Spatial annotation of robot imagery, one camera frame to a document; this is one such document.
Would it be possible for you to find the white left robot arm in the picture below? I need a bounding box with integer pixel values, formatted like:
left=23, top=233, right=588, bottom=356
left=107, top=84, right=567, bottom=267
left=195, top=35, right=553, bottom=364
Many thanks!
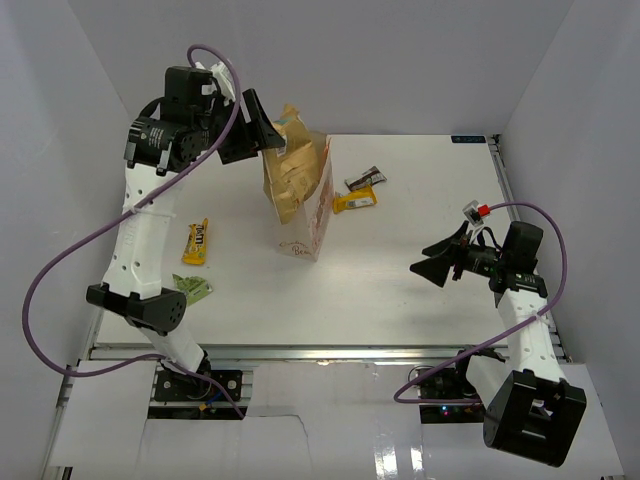
left=86, top=63, right=285, bottom=399

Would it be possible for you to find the large tan chip bag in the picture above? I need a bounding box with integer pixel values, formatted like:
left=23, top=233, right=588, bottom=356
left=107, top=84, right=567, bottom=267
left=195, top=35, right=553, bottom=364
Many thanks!
left=262, top=104, right=327, bottom=225

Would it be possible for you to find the yellow snack bar wrapper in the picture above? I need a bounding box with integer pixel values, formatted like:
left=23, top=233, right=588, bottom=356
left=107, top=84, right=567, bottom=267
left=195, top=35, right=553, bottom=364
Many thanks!
left=333, top=185, right=377, bottom=214

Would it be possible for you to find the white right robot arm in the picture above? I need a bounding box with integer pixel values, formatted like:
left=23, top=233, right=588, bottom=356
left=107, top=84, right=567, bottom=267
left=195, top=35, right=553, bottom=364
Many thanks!
left=410, top=221, right=587, bottom=468

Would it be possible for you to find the small green candy packet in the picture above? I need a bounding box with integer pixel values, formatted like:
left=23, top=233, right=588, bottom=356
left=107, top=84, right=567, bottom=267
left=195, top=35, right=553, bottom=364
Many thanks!
left=172, top=274, right=213, bottom=306

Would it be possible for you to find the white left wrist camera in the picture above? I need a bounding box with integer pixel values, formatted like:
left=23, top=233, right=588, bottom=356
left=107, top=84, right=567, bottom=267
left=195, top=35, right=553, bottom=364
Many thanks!
left=195, top=62, right=236, bottom=105

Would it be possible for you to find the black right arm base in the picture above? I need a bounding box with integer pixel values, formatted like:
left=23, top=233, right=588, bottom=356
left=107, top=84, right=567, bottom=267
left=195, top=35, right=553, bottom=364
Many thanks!
left=414, top=367, right=485, bottom=425

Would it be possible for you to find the brown chocolate bar wrapper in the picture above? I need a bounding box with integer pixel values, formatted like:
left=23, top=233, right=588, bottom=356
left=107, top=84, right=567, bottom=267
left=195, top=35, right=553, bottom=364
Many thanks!
left=344, top=166, right=387, bottom=191

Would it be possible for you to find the aluminium table front rail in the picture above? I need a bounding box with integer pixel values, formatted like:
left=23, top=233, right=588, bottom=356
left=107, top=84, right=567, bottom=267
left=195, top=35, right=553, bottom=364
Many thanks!
left=84, top=343, right=516, bottom=362

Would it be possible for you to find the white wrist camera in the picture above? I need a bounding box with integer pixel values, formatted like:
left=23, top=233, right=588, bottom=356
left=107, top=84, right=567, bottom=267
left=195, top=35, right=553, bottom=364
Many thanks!
left=463, top=200, right=491, bottom=227
left=195, top=62, right=236, bottom=105

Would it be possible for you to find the right blue table label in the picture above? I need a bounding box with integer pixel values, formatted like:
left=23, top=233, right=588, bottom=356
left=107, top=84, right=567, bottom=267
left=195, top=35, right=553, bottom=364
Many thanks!
left=451, top=135, right=486, bottom=144

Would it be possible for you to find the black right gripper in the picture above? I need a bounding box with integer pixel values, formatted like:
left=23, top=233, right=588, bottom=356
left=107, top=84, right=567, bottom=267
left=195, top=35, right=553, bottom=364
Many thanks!
left=410, top=221, right=508, bottom=287

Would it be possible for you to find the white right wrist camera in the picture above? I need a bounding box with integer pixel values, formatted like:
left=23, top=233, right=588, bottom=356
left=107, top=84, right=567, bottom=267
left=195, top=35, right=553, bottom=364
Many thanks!
left=463, top=200, right=491, bottom=227

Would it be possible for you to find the yellow M&M's candy pack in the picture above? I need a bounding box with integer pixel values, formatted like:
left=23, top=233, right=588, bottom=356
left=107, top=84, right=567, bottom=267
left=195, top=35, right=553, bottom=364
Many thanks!
left=181, top=218, right=209, bottom=266

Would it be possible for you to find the beige paper gift bag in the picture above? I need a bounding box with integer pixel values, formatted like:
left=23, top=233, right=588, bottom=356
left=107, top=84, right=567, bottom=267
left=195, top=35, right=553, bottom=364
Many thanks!
left=276, top=131, right=335, bottom=261

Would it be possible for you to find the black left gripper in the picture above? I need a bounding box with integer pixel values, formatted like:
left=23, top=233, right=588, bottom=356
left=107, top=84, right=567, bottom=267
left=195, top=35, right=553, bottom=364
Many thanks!
left=194, top=87, right=286, bottom=164

